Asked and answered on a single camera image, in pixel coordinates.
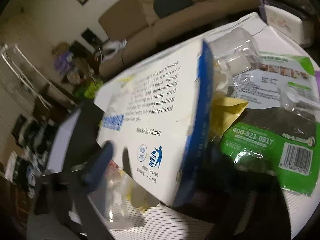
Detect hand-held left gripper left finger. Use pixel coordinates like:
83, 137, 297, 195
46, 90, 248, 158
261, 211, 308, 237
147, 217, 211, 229
37, 142, 115, 240

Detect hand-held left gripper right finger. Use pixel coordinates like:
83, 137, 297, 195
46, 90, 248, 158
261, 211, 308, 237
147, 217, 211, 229
175, 145, 285, 240

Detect white cardboard box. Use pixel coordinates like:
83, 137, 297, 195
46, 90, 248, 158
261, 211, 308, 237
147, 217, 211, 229
47, 39, 217, 207

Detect white lidded container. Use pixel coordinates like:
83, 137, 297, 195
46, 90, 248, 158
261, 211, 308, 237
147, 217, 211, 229
260, 0, 317, 48

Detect clear plastic cup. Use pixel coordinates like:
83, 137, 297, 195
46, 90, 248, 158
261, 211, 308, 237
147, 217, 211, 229
104, 165, 150, 230

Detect green seaweed packet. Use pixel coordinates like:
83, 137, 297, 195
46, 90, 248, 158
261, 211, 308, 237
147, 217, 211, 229
221, 51, 320, 197

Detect pile of folded clothes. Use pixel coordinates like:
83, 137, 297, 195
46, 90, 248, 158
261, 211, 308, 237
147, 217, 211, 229
5, 115, 58, 198

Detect neon green bag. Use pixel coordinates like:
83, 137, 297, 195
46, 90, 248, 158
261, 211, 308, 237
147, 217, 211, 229
72, 80, 104, 100

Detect mustard yellow paper packet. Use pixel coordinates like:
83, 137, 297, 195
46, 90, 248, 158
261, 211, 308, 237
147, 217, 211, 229
212, 96, 249, 140

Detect blue packages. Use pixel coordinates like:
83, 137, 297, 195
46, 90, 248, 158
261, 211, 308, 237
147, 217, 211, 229
54, 51, 75, 73

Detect crumpled clear wrapper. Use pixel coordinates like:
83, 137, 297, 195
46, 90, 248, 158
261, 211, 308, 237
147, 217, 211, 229
212, 57, 235, 98

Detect white cloth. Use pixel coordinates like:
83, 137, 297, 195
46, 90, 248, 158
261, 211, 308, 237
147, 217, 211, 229
101, 40, 128, 60

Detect white plastic spoon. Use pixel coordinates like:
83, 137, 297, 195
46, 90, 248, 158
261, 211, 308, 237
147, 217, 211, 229
282, 87, 320, 110

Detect white drying rack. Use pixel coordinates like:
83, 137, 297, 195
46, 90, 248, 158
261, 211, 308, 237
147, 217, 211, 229
0, 44, 50, 110

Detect clear bag of white pads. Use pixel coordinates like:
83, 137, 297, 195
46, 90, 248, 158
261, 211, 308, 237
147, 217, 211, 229
204, 27, 260, 75

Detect brown sofa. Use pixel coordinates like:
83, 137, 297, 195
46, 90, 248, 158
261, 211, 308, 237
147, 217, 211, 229
99, 0, 270, 78

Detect beige cushion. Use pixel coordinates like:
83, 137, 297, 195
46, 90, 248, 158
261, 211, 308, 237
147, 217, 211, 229
135, 0, 175, 25

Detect dark cushion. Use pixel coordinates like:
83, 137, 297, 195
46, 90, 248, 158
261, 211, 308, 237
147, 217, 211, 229
153, 0, 194, 18

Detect dark leaning picture frame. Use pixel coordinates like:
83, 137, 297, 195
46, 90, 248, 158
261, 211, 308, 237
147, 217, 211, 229
81, 29, 103, 45

